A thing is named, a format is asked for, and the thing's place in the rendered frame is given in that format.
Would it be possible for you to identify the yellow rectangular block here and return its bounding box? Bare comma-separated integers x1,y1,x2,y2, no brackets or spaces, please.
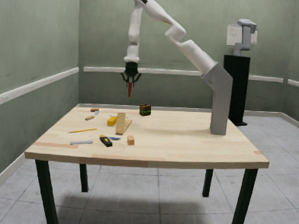
107,117,117,126

